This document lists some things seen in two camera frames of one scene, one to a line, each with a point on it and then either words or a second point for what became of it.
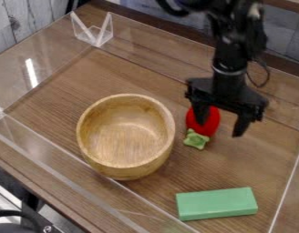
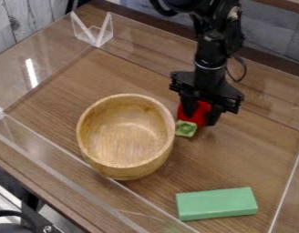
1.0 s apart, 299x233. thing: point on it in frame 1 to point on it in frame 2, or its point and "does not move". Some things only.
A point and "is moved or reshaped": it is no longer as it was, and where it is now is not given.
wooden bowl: (126, 133) does not move
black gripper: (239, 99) to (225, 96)
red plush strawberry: (200, 132) is moved or reshaped
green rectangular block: (216, 204) does not move
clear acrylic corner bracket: (95, 35) does not move
